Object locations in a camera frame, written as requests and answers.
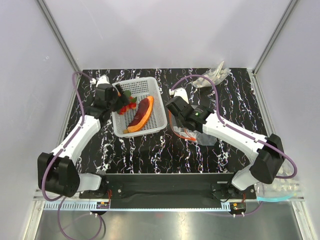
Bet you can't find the red strawberry bunch with leaves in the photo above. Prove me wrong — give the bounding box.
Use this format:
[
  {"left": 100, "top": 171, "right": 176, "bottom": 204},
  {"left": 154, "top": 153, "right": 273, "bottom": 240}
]
[{"left": 117, "top": 90, "right": 137, "bottom": 115}]

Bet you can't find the red orange papaya slice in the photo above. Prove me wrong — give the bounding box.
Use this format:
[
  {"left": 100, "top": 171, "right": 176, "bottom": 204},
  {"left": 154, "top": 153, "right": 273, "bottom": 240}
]
[{"left": 127, "top": 96, "right": 154, "bottom": 133}]

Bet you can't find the clear zip bag orange zipper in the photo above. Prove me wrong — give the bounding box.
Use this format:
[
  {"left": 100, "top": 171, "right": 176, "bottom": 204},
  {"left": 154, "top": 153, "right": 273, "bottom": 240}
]
[{"left": 168, "top": 111, "right": 217, "bottom": 146}]

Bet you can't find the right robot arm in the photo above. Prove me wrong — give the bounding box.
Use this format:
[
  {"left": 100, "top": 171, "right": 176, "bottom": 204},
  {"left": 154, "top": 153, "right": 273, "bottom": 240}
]
[{"left": 166, "top": 96, "right": 285, "bottom": 199}]

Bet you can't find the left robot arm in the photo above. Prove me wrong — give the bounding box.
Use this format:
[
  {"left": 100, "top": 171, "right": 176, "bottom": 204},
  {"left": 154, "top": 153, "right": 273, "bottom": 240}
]
[{"left": 37, "top": 83, "right": 133, "bottom": 201}]

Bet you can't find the clear bag of white pieces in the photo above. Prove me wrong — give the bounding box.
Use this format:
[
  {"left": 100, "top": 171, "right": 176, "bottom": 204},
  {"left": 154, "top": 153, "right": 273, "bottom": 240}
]
[{"left": 192, "top": 61, "right": 231, "bottom": 89}]

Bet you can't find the white plastic basket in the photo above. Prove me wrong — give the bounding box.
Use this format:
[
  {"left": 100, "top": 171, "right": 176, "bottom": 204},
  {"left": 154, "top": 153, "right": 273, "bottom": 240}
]
[{"left": 112, "top": 76, "right": 168, "bottom": 138}]

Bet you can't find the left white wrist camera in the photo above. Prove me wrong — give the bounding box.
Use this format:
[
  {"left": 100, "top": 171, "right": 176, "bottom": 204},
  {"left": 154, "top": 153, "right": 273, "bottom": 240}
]
[{"left": 96, "top": 75, "right": 110, "bottom": 87}]

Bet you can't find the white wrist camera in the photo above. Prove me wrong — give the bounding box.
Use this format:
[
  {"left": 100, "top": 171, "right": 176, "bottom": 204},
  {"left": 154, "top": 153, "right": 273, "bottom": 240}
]
[
  {"left": 169, "top": 87, "right": 189, "bottom": 103},
  {"left": 96, "top": 75, "right": 110, "bottom": 87}
]

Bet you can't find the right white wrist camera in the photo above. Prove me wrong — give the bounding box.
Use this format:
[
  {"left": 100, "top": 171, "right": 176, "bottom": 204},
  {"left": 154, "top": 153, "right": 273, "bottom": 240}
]
[{"left": 169, "top": 87, "right": 189, "bottom": 103}]

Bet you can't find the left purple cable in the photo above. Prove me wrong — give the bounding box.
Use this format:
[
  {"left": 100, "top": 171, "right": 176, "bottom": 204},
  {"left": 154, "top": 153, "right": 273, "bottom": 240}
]
[{"left": 41, "top": 71, "right": 106, "bottom": 237}]

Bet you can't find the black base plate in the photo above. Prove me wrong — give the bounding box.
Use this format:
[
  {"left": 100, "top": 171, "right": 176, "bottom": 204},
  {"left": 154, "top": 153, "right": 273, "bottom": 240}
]
[{"left": 77, "top": 173, "right": 256, "bottom": 207}]

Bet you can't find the right aluminium frame post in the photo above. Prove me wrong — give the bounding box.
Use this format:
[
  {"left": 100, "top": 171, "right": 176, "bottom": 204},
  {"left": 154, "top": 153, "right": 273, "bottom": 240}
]
[{"left": 252, "top": 0, "right": 300, "bottom": 75}]

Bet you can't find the aluminium frame post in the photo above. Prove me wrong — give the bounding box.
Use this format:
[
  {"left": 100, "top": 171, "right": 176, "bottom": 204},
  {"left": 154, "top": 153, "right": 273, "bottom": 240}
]
[
  {"left": 252, "top": 0, "right": 300, "bottom": 75},
  {"left": 35, "top": 0, "right": 81, "bottom": 72}
]

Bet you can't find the left aluminium frame post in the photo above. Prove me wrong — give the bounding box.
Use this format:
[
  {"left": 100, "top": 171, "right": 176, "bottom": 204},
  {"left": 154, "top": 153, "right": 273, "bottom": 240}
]
[{"left": 35, "top": 0, "right": 81, "bottom": 72}]

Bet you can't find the white slotted cable duct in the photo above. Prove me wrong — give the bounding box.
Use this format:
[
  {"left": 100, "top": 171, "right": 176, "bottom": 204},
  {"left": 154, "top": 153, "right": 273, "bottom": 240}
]
[{"left": 43, "top": 201, "right": 232, "bottom": 212}]

